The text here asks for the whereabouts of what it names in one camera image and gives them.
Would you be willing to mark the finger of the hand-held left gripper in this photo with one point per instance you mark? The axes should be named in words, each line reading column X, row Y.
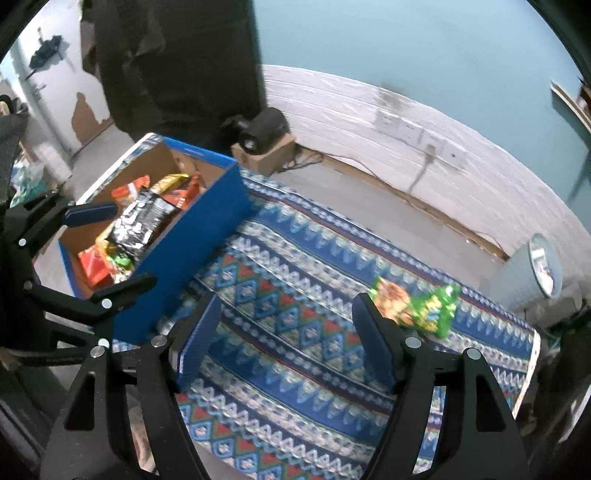
column 129, row 288
column 92, row 214

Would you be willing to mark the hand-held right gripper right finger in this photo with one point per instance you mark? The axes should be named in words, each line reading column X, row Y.
column 376, row 346

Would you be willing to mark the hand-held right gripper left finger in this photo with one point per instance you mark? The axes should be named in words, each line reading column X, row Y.
column 198, row 341

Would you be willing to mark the plain orange snack packet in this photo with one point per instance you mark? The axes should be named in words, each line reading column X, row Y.
column 94, row 267

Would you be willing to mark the black snack packet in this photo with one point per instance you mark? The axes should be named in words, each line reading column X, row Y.
column 141, row 221

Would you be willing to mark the green snack packet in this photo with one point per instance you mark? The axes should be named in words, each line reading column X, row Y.
column 415, row 309

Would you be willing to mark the blue cardboard box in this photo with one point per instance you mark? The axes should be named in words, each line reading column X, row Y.
column 194, row 249

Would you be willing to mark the orange and silver snack packet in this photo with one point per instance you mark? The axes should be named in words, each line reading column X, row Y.
column 187, row 194

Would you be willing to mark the crumpled plastic bags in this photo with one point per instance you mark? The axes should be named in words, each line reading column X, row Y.
column 27, row 180

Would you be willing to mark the blue patterned cloth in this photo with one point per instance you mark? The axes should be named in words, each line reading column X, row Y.
column 300, row 314

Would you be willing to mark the pale blue trash bin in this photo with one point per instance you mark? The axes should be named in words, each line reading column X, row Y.
column 526, row 277

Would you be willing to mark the black umbrella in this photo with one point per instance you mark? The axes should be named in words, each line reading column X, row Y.
column 46, row 51

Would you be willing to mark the person in dark clothes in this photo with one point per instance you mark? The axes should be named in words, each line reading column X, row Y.
column 184, row 60

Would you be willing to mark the small brown cardboard box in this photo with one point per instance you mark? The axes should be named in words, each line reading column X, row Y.
column 268, row 157

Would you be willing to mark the black camera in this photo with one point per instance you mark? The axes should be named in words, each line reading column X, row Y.
column 261, row 129

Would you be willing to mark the white wall socket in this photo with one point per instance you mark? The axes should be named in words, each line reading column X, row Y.
column 387, row 122
column 434, row 141
column 411, row 133
column 456, row 154

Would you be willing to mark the wooden wall shelf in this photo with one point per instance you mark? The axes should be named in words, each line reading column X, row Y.
column 572, row 104

